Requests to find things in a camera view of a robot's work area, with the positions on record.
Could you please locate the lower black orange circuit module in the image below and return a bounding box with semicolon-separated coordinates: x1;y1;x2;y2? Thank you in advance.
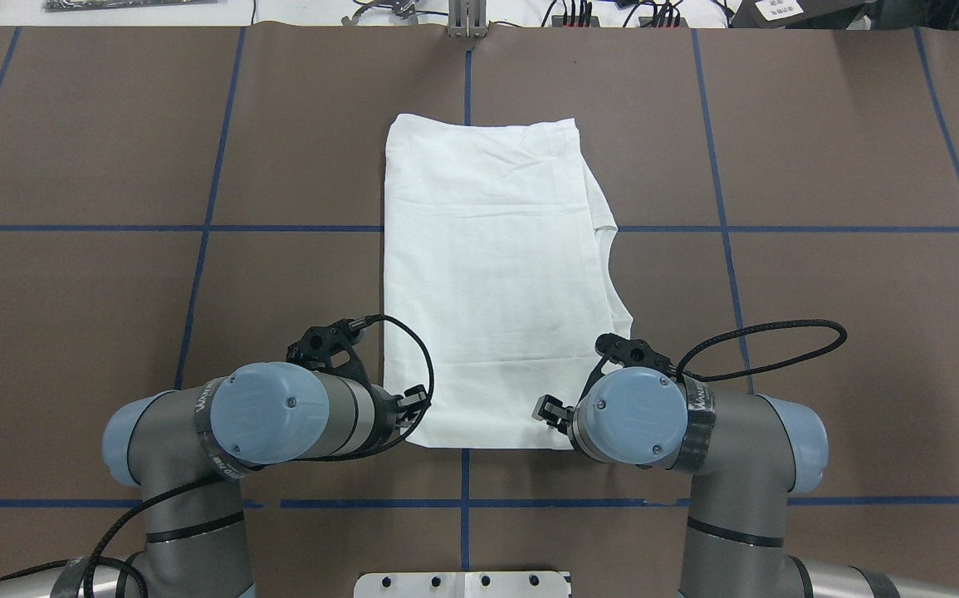
622;1;688;29

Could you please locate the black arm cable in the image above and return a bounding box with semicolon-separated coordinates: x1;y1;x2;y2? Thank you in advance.
0;314;435;598
674;319;849;385

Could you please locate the silver foil tray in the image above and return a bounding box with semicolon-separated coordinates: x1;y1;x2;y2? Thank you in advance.
42;0;216;12

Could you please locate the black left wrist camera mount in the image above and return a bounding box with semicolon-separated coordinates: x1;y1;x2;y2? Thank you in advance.
283;318;370;384

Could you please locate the white long-sleeve printed shirt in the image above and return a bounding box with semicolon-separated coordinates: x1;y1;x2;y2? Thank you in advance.
383;114;634;450

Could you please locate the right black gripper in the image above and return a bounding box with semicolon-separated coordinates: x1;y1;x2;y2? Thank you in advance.
532;396;579;445

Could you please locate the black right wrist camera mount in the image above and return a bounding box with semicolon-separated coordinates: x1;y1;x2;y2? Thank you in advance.
588;333;679;384

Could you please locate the black orange circuit module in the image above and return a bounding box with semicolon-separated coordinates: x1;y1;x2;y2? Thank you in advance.
542;1;599;27
622;1;688;29

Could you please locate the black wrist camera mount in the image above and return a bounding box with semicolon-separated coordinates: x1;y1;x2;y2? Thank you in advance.
588;333;679;384
283;318;370;384

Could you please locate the white camera stand base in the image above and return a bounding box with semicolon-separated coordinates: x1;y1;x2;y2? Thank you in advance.
353;571;573;597

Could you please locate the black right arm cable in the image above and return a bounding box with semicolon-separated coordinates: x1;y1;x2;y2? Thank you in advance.
674;319;849;385

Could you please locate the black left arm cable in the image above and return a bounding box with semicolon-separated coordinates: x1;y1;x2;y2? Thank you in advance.
0;314;435;598

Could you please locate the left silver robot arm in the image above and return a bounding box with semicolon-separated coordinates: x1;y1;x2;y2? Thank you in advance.
0;362;433;597

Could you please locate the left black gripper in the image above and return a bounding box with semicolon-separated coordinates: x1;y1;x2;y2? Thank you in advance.
370;384;431;449

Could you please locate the upper black orange circuit module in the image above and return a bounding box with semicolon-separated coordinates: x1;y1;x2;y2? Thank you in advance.
542;1;599;27

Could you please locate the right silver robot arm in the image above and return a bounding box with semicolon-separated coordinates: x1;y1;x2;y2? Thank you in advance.
533;367;907;597

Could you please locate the aluminium frame post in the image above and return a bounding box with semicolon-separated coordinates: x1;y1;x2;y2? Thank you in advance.
448;0;489;39

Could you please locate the white labelled black box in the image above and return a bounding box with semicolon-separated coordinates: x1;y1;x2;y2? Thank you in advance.
729;1;873;30

